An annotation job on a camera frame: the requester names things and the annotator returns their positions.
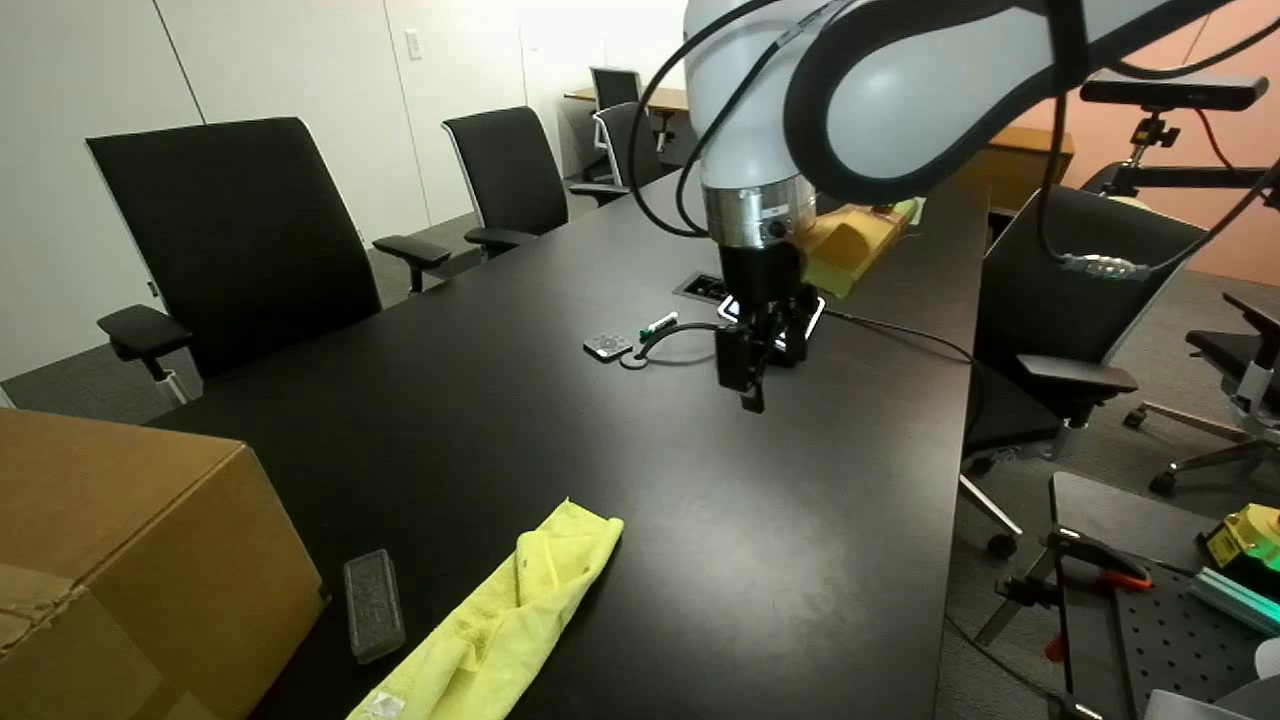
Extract brown cardboard box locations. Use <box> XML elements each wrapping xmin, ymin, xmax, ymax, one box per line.
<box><xmin>0</xmin><ymin>410</ymin><xmax>324</xmax><ymax>720</ymax></box>

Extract green yellow box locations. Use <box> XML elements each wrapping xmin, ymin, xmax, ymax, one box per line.
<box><xmin>1203</xmin><ymin>505</ymin><xmax>1280</xmax><ymax>571</ymax></box>

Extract red handled pliers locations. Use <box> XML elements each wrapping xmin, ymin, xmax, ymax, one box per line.
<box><xmin>1001</xmin><ymin>523</ymin><xmax>1152</xmax><ymax>610</ymax></box>

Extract yellow towel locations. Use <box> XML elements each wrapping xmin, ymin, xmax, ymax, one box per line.
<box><xmin>346</xmin><ymin>502</ymin><xmax>625</xmax><ymax>720</ymax></box>

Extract small black phone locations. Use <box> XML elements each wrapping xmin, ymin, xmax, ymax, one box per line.
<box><xmin>582</xmin><ymin>335</ymin><xmax>630</xmax><ymax>363</ymax></box>

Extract far grey office chair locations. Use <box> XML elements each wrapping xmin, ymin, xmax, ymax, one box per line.
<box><xmin>569</xmin><ymin>100</ymin><xmax>674</xmax><ymax>205</ymax></box>

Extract large black office chair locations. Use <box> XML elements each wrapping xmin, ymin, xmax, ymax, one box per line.
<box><xmin>83</xmin><ymin>113</ymin><xmax>457</xmax><ymax>410</ymax></box>

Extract black camera on tripod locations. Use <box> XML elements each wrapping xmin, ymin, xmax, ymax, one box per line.
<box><xmin>1081</xmin><ymin>73</ymin><xmax>1269</xmax><ymax>166</ymax></box>

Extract office chair far right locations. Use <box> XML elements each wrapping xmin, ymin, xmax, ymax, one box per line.
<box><xmin>1124</xmin><ymin>291</ymin><xmax>1280</xmax><ymax>497</ymax></box>

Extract black cable on table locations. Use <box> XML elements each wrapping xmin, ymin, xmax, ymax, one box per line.
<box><xmin>616</xmin><ymin>318</ymin><xmax>724</xmax><ymax>371</ymax></box>

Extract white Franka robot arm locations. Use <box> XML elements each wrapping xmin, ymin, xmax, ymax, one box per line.
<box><xmin>683</xmin><ymin>0</ymin><xmax>1222</xmax><ymax>413</ymax></box>

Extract black chair right side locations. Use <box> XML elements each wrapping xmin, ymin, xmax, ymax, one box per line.
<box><xmin>960</xmin><ymin>185</ymin><xmax>1209</xmax><ymax>561</ymax></box>

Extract wooden sideboard cabinet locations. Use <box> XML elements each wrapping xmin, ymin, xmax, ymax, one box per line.
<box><xmin>562</xmin><ymin>88</ymin><xmax>1073</xmax><ymax>214</ymax></box>

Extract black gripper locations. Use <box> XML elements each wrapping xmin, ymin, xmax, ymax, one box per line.
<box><xmin>717</xmin><ymin>243</ymin><xmax>818</xmax><ymax>413</ymax></box>

